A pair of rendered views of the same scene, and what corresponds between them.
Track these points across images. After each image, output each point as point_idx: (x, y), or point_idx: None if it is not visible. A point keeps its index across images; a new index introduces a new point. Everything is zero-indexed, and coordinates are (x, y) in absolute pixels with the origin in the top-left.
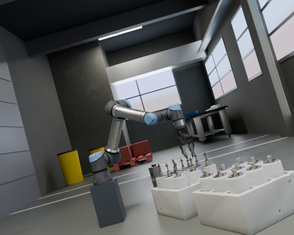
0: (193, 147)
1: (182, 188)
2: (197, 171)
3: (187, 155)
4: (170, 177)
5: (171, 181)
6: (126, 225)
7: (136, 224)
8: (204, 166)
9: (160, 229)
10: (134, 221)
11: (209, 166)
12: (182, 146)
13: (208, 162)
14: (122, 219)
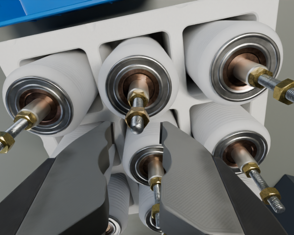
0: (39, 171)
1: (241, 12)
2: (135, 45)
3: (165, 123)
4: (252, 124)
5: (244, 113)
6: None
7: (288, 123)
8: (69, 97)
9: None
10: (275, 153)
11: (43, 68)
12: (237, 231)
13: (31, 103)
14: (290, 178)
